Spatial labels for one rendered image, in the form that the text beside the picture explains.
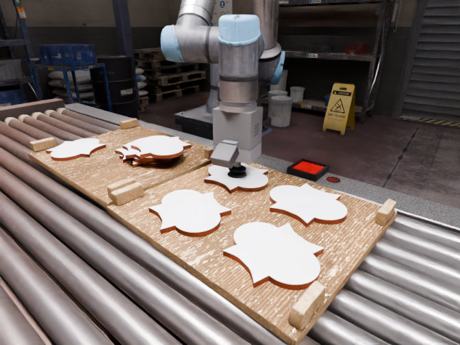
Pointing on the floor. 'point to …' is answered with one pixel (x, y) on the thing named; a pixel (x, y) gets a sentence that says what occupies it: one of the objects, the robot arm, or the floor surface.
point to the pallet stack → (166, 74)
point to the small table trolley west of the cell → (68, 77)
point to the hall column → (124, 37)
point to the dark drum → (116, 85)
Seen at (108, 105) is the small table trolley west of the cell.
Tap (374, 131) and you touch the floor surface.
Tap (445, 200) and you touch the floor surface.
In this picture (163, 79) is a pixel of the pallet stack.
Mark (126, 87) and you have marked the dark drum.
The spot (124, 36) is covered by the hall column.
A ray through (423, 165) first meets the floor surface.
